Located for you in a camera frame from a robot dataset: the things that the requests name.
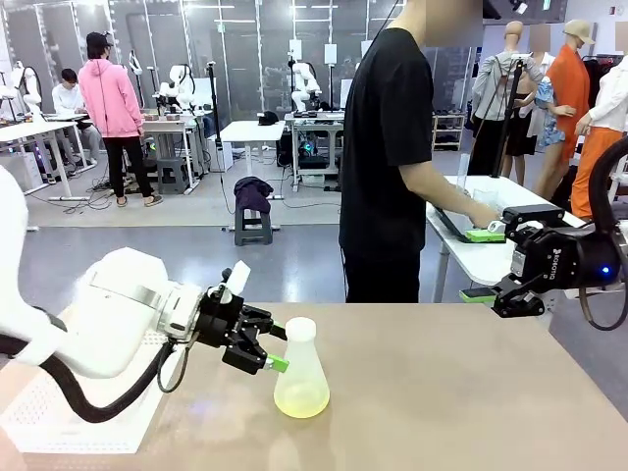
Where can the dark cloth bundle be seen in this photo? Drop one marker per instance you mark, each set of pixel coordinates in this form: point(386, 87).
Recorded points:
point(252, 191)

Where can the white long workbench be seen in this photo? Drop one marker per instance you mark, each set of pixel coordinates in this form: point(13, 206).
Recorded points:
point(29, 130)

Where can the grey step stool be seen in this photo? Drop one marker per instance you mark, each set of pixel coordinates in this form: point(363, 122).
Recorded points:
point(252, 228)

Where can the person in black t-shirt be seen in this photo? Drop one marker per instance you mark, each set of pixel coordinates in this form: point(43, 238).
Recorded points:
point(382, 172)

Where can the translucent plastic conical flask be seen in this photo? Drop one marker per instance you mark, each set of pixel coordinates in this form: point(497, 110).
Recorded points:
point(301, 382)

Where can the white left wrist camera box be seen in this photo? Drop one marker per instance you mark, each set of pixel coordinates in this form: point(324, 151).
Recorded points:
point(239, 277)

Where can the wooden shoe rack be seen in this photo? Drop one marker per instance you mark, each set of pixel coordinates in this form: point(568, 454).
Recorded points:
point(449, 132)

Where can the black cap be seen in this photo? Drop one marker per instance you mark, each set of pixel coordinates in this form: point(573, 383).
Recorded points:
point(268, 118)

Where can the mannequin in orange trousers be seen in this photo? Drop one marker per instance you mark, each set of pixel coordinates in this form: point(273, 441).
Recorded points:
point(601, 142)

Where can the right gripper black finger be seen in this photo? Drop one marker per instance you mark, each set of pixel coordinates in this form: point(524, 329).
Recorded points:
point(515, 299)
point(530, 218)

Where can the mannequin in orange coat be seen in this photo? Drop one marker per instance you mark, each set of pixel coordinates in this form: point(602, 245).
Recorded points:
point(569, 88)

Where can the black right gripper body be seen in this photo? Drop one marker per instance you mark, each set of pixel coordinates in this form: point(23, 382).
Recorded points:
point(564, 257)

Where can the person's right forearm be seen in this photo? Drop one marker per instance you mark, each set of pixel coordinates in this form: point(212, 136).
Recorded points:
point(436, 193)

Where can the black plastic tray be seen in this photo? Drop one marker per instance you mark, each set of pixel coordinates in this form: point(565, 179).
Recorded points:
point(454, 223)

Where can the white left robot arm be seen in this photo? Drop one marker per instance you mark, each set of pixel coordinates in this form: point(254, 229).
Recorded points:
point(108, 314)

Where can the white standing desk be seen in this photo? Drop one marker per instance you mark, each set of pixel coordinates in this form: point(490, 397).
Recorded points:
point(252, 130)

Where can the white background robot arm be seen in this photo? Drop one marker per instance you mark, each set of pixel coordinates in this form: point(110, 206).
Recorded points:
point(304, 83)
point(179, 86)

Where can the black tripod stand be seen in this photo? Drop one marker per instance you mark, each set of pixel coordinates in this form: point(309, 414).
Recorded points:
point(505, 122)

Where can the grey plastic stool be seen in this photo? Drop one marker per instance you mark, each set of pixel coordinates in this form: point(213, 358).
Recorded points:
point(172, 174)

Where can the seated person in white shirt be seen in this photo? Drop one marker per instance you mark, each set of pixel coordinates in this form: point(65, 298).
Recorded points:
point(68, 98)

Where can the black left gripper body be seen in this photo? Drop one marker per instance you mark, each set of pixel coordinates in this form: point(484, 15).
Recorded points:
point(221, 319)

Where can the white perforated plastic basket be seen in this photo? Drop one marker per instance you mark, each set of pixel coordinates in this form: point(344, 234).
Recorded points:
point(118, 432)

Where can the mannequin in grey jacket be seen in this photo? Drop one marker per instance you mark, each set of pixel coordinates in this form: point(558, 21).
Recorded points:
point(495, 88)

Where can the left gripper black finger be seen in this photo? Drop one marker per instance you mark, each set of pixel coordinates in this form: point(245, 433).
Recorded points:
point(250, 360)
point(260, 321)

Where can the person in pink hoodie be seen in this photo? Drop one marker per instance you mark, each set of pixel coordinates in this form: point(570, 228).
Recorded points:
point(115, 98)

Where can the person's right hand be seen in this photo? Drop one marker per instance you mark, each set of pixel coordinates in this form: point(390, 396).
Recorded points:
point(483, 215)

